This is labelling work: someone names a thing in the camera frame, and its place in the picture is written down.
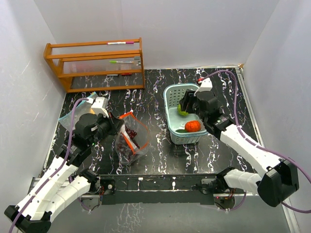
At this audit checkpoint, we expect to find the green white marker pen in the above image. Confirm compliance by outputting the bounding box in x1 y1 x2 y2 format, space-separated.
109 60 134 64

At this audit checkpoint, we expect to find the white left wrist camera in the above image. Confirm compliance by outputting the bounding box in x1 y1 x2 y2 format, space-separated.
90 97 108 117

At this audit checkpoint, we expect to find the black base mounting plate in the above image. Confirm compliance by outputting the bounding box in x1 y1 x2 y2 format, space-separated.
97 173 246 206

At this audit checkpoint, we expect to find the white plastic basket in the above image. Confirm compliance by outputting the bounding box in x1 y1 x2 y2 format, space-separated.
163 83 207 145

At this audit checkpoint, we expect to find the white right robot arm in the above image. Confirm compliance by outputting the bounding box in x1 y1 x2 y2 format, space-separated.
179 89 299 207

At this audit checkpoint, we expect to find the aluminium frame rail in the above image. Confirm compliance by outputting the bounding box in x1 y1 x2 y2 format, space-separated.
237 67 299 233

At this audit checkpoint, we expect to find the orange pumpkin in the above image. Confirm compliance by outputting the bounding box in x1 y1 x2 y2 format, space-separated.
184 120 201 133

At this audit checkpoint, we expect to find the pink white marker pen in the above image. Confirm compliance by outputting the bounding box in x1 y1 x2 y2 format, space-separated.
107 41 134 45

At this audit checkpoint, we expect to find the wooden shelf rack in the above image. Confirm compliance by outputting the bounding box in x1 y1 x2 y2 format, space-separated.
43 38 145 93

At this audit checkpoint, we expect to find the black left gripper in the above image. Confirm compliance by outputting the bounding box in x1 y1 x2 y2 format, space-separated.
88 110 125 146

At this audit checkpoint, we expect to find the purple grapes bunch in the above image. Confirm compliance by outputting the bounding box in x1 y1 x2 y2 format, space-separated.
116 124 140 165

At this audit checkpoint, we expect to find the orange zip plastic bag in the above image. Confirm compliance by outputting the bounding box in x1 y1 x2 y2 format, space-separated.
115 112 150 166

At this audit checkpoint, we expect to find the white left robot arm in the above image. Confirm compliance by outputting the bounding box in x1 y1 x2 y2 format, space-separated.
4 113 124 233

